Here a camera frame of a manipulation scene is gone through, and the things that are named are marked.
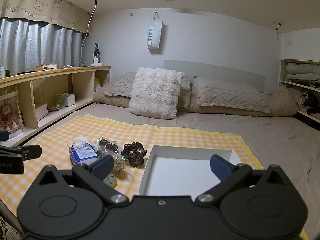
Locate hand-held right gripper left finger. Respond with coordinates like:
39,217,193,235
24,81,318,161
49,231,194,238
37,154,129,207

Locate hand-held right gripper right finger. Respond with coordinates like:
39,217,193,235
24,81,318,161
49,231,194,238
195,154,287,204

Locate clear bag with pale green contents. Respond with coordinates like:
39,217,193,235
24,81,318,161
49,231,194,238
102,172,118,189

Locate blue packet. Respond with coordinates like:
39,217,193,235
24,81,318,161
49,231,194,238
67,136,101,166

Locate brown scrunchie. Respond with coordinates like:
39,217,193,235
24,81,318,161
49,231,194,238
121,142,148,167

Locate white shallow cardboard box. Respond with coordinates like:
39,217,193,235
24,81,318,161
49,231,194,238
139,145,242,197

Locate clear bag of rubber bands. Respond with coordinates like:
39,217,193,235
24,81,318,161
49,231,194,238
110,155,129,179

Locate brown plush toy in bag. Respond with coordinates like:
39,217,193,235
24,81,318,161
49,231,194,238
0,90,26,134

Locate yellow checkered blanket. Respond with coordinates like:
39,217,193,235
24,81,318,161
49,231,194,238
0,114,309,240

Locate grey bed sheet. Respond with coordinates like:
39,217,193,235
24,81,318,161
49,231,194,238
25,102,320,240

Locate pale green tissue box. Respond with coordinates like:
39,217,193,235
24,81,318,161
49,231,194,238
55,93,76,107

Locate beige knitted pillow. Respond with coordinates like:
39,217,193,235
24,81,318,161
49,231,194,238
191,76,272,114
104,71,192,111

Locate wooden bedside shelf unit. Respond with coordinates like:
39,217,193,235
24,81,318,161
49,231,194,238
0,65,112,148

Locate flat brown box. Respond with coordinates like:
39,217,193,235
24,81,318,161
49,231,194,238
34,63,58,72

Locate folded tan duvet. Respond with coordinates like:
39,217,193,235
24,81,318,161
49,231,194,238
92,80,299,117

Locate white fluffy pillow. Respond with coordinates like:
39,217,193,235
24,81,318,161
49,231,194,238
127,66,185,120

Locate grey curtain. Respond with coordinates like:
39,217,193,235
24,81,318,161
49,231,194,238
0,17,83,77

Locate black and white clothes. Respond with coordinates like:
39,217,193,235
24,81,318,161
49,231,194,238
297,90,320,117

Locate white open shelf unit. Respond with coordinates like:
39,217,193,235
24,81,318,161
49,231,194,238
279,58,320,124

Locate green glass bottle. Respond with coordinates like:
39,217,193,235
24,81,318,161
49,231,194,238
93,42,101,63

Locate folded pale grey quilt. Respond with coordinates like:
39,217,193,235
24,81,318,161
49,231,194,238
286,62,320,82

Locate beige printed valance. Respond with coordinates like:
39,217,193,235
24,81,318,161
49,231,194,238
0,0,92,34

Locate white hanging tote bag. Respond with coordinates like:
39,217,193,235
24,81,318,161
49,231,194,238
146,11,163,51

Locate clear bag with dark hair ties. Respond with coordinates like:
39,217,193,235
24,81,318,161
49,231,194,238
96,136,122,157

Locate black wall clip with cord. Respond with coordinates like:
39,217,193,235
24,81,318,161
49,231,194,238
275,21,283,42

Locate white cable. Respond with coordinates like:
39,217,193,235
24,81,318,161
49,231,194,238
79,0,103,68

